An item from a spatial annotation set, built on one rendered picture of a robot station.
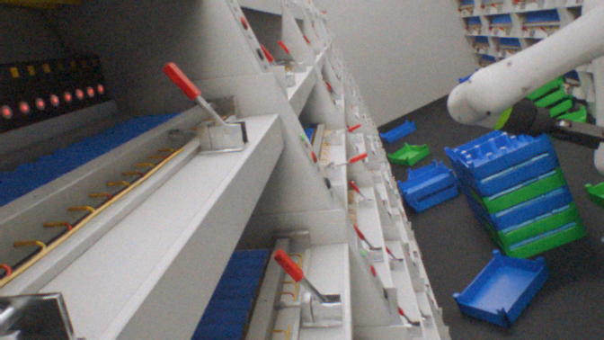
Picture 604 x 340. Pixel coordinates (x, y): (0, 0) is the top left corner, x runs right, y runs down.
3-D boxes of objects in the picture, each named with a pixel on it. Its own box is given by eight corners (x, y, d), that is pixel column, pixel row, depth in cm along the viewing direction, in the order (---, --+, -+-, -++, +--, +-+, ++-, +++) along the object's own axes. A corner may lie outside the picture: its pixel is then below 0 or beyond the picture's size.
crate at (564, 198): (547, 184, 188) (541, 168, 186) (573, 201, 169) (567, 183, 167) (479, 211, 193) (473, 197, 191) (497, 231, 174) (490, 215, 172)
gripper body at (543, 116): (540, 102, 104) (580, 113, 104) (524, 106, 113) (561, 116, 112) (528, 132, 105) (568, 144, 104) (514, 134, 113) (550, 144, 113)
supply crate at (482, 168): (528, 136, 182) (522, 119, 180) (554, 147, 163) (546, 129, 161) (459, 166, 188) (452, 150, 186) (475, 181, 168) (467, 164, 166)
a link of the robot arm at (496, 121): (449, 82, 116) (437, 120, 115) (465, 68, 103) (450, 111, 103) (501, 96, 115) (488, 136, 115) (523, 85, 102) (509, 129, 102)
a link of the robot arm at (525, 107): (490, 133, 114) (503, 132, 105) (505, 91, 113) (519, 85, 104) (512, 140, 114) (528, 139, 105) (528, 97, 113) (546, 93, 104)
